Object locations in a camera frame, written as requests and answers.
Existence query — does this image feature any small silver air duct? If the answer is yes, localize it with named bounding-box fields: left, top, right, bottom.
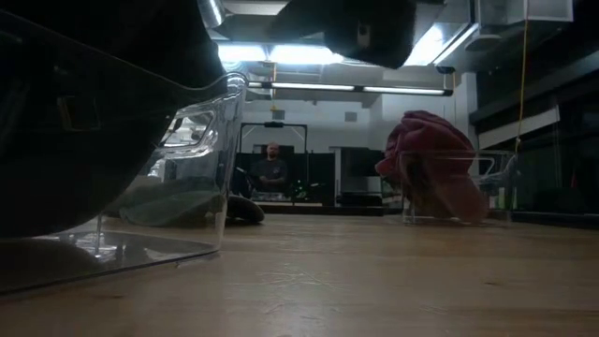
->
left=196, top=0, right=226, bottom=29

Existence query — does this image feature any white ceiling duct box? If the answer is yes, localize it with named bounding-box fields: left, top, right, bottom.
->
left=476, top=0, right=575, bottom=25

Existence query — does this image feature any clear plastic bin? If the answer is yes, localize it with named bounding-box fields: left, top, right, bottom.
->
left=400, top=149, right=516, bottom=226
left=0, top=11, right=249, bottom=297

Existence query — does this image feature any dark green baseball cap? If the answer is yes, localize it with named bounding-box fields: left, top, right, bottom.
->
left=119, top=177, right=266, bottom=228
left=0, top=0, right=226, bottom=240

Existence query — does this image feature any slanted bright ceiling light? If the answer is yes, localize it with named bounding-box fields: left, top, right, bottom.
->
left=402, top=22, right=479, bottom=66

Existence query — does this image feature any person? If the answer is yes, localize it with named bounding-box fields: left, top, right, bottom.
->
left=250, top=141, right=289, bottom=194

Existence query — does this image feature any bright ceiling light panel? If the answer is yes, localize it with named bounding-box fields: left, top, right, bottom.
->
left=217, top=42, right=268, bottom=63
left=269, top=44, right=345, bottom=66

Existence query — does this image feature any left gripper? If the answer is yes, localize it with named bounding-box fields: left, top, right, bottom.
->
left=280, top=0, right=417, bottom=70

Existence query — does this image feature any black distant gantry frame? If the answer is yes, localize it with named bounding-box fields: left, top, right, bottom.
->
left=239, top=121, right=309, bottom=205

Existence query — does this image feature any linear ceiling light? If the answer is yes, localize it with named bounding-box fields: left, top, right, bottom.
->
left=362, top=85, right=446, bottom=96
left=270, top=81, right=361, bottom=92

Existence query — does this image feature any white plant pot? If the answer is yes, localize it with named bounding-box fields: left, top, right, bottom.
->
left=145, top=157, right=166, bottom=183

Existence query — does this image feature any yellow hanging cable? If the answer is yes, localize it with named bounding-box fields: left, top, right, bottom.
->
left=513, top=0, right=530, bottom=155

